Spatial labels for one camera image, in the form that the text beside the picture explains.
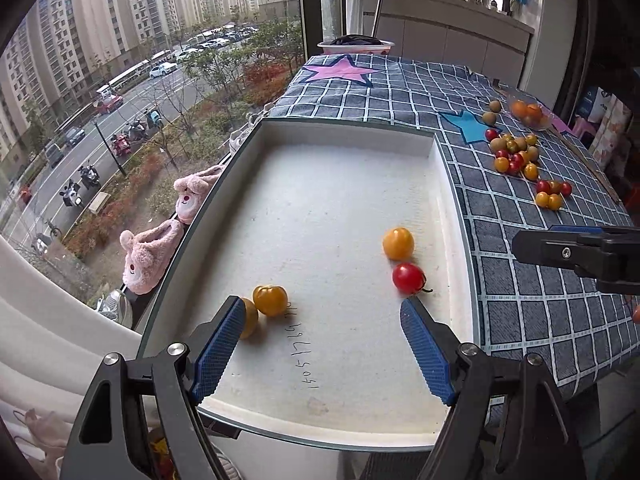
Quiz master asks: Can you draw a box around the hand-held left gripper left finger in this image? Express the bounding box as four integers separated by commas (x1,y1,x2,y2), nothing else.
59,295,248,480

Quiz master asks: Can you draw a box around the clear glass bowl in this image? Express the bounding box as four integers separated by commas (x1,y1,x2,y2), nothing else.
507,92,554,132

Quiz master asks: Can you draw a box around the blue checked tablecloth with stars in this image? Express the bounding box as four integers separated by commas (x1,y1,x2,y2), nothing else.
270,54,640,480

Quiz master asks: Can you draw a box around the white cabinet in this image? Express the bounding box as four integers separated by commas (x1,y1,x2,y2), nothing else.
360,0,536,107

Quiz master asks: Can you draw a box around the pile of cherry tomatoes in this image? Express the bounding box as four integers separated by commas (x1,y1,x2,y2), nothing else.
484,127,574,211

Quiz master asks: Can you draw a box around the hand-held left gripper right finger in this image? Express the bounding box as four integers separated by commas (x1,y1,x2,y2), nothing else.
399,297,587,480

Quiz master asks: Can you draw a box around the white printed bag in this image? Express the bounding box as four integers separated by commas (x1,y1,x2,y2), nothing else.
575,85,633,171

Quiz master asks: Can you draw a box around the white foam tray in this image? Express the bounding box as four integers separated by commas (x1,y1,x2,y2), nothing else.
137,119,476,448

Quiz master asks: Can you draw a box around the dark window frame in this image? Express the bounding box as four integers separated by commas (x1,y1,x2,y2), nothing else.
297,0,323,58

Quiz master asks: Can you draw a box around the white shoe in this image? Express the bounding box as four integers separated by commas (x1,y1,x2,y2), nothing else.
227,114,263,153

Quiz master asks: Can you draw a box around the yellow cherry tomato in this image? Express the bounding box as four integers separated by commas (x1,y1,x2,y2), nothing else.
252,284,289,317
382,227,415,261
239,298,260,339

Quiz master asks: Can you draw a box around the white sneaker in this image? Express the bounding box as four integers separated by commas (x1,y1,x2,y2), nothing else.
95,288,134,328

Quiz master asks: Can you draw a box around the pink plastic stool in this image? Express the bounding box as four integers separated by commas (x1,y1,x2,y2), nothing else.
571,116,598,142

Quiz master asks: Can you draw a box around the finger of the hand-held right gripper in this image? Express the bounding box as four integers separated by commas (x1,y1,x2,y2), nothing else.
511,230,640,293
549,225,640,241

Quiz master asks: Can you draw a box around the pink plastic basin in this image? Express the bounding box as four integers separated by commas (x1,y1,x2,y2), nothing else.
317,35,397,57

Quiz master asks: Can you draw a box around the pink plush slipper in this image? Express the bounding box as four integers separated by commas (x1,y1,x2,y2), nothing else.
173,164,224,225
120,218,185,295

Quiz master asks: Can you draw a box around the red cherry tomato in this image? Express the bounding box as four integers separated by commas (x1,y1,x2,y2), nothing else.
392,263,434,295

